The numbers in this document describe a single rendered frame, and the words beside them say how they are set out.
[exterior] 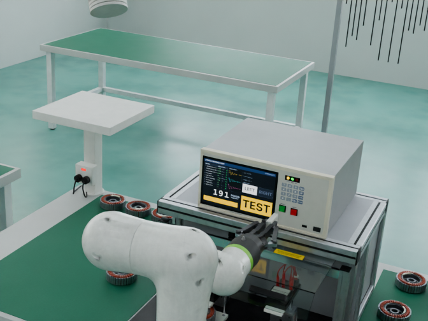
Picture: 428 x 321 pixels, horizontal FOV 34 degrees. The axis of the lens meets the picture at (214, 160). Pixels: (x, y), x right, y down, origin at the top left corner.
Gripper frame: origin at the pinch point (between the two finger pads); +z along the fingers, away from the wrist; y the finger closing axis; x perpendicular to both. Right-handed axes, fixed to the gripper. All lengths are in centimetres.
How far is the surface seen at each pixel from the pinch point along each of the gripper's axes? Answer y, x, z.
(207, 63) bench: -170, -43, 316
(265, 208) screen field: -5.6, -1.1, 9.8
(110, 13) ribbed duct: -108, 37, 78
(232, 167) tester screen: -18.0, 9.9, 9.8
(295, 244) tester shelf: 6.1, -9.1, 7.1
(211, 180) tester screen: -24.9, 3.8, 9.8
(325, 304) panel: 14.5, -36.6, 22.2
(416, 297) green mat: 40, -43, 53
